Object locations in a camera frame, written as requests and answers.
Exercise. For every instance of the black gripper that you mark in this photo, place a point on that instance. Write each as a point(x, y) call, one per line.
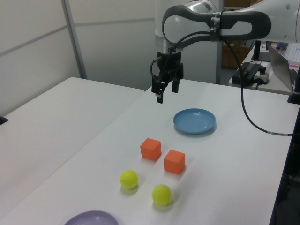
point(169, 61)

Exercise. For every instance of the orange foam cube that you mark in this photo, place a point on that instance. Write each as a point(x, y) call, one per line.
point(150, 151)
point(173, 164)

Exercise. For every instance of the yellow tennis ball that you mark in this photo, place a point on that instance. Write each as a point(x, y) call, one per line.
point(129, 179)
point(162, 195)

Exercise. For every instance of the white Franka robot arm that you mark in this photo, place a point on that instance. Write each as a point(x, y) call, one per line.
point(281, 18)

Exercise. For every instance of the blue plastic plate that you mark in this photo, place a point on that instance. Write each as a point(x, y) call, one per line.
point(194, 120)

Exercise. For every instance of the black power box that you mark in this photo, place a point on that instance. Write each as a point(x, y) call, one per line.
point(248, 71)

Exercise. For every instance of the emergency stop button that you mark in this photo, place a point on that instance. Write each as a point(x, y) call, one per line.
point(263, 75)

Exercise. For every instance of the black monitor stand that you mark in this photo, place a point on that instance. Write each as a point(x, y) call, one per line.
point(257, 50)

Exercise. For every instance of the white background desk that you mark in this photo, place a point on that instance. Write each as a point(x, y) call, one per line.
point(269, 87)

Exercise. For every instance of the grey laptop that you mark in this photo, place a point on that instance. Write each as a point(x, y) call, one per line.
point(280, 68)

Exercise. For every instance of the white keyboard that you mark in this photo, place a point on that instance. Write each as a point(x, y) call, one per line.
point(294, 54)

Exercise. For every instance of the purple plastic plate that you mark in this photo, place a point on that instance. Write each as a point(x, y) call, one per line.
point(91, 219)

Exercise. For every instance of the grey partition post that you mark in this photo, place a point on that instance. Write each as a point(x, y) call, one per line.
point(219, 63)

